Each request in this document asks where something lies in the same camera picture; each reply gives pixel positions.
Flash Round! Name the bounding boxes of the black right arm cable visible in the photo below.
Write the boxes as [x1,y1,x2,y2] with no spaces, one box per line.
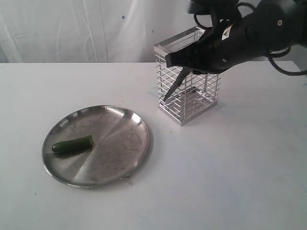
[193,2,307,77]

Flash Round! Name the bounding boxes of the round stainless steel plate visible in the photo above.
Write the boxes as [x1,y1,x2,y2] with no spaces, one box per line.
[42,105,152,188]

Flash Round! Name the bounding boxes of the wire metal utensil holder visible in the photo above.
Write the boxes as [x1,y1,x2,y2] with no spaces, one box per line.
[154,26,221,126]

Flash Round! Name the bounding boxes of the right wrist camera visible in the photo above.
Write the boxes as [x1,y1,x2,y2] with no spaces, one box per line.
[187,0,242,25]

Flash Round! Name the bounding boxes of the green cucumber piece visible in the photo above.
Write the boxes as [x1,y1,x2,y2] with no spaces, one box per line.
[52,135,93,153]

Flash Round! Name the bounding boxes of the black handled serrated knife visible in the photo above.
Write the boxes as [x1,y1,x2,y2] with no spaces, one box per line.
[163,68,191,102]

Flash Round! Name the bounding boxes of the white backdrop curtain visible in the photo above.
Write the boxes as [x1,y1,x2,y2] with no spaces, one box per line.
[0,0,307,64]

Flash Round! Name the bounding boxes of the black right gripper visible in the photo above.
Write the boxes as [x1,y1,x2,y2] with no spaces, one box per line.
[165,16,265,73]

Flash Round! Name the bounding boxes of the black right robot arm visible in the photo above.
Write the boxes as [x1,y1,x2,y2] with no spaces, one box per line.
[165,0,307,74]

